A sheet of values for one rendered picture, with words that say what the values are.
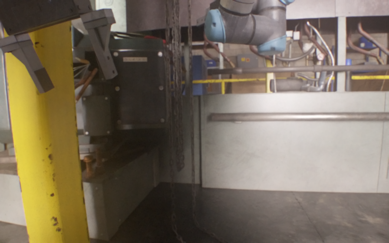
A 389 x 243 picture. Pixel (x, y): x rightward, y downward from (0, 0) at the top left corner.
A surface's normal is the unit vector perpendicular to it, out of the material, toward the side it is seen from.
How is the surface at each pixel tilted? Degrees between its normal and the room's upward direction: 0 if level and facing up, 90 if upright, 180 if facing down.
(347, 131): 90
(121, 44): 45
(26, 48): 83
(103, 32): 113
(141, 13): 90
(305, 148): 90
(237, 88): 74
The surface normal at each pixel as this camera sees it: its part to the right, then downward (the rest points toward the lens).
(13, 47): -0.05, 0.49
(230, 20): -0.30, 0.69
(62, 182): 0.98, 0.00
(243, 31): 0.24, 0.61
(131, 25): -0.18, 0.11
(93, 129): 0.16, 0.10
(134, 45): 0.10, -0.63
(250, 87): -0.23, -0.17
